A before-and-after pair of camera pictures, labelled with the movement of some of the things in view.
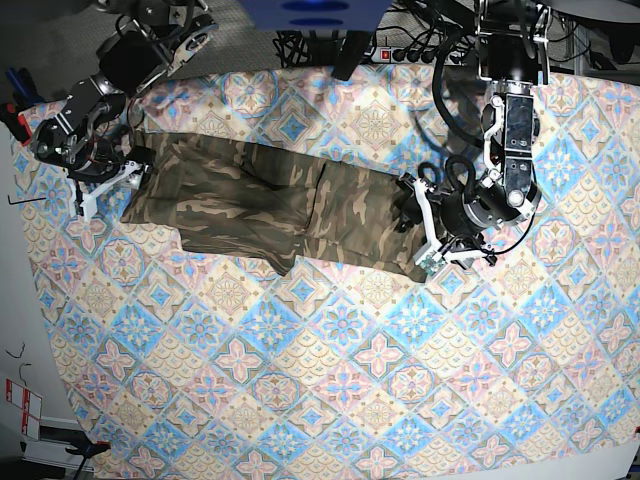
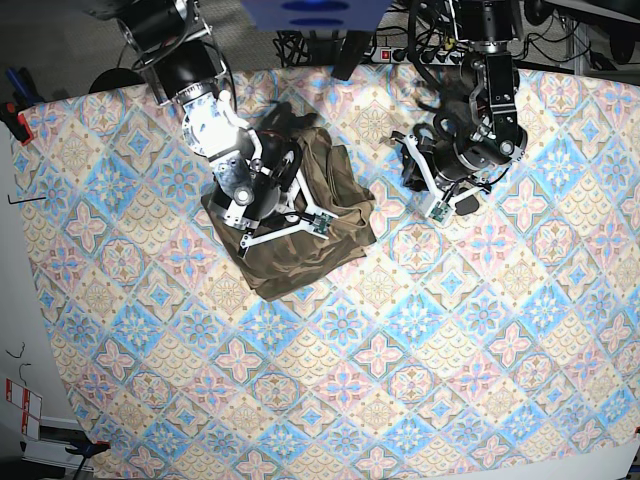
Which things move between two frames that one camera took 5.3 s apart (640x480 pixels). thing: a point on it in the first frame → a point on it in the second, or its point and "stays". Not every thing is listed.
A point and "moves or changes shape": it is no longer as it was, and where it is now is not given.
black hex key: x=19 y=202 stays
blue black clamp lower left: x=83 y=446 stays
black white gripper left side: x=90 y=180 → x=274 y=197
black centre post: x=352 y=50 stays
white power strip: x=415 y=55 stays
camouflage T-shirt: x=269 y=205 moves or changes shape
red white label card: x=30 y=402 stays
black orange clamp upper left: x=24 y=97 stays
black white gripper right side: x=421 y=208 → x=453 y=173
